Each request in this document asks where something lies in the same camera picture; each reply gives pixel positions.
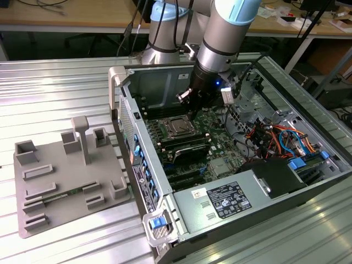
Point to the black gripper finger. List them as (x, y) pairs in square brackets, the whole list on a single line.
[(185, 97)]

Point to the CPU silver plate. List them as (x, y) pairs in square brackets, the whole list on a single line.
[(178, 126)]

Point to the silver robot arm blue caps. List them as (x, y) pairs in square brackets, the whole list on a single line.
[(220, 41)]

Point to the black RAM slot bank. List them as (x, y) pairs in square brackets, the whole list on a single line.
[(187, 141), (159, 108)]

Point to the CPU socket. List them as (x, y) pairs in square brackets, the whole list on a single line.
[(164, 123)]

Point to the black expansion slot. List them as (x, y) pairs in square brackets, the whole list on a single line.
[(184, 174), (189, 182)]

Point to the silver drive cage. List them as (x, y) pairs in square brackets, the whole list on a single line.
[(244, 115)]

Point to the black expansion card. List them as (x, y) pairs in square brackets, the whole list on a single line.
[(192, 154)]

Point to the green motherboard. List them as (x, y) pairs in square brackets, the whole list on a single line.
[(225, 148)]

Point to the open grey PC case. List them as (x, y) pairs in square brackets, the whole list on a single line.
[(156, 170)]

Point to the silver chipset heatsink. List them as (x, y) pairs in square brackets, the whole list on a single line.
[(221, 167)]

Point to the black office chair base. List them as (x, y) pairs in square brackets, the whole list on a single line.
[(94, 41)]

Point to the white small box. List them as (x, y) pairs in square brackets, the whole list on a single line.
[(298, 23)]

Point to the black plastic shroud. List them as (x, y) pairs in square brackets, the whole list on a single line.
[(275, 178)]

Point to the grey power supply unit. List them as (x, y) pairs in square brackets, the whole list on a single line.
[(192, 217)]

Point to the blue disk carrier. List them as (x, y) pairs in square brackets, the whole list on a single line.
[(297, 164)]

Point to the brown cardboard box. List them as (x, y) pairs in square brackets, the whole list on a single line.
[(330, 57)]

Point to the blue case latch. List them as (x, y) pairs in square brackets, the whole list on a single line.
[(156, 222)]

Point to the black box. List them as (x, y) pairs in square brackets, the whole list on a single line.
[(335, 96)]

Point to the wooden desk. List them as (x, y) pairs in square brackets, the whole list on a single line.
[(82, 13)]

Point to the grey parts rack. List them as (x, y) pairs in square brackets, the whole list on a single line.
[(68, 176)]

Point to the cardboard piece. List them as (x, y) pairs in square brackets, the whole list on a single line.
[(341, 26)]

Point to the green RAM stick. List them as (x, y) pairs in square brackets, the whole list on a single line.
[(61, 195)]

